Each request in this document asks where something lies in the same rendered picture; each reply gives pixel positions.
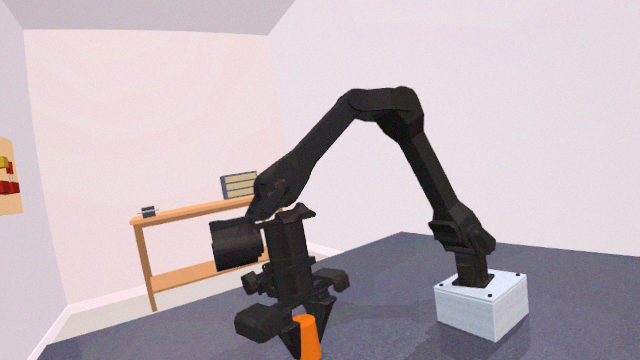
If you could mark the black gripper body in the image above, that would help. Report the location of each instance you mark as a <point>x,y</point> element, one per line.
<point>294,284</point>

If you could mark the orange knob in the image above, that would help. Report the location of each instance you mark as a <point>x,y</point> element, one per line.
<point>310,347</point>

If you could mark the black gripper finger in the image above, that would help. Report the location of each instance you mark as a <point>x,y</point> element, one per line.
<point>291,336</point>
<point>321,312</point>

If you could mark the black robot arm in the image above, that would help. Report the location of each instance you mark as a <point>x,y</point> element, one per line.
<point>398,113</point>

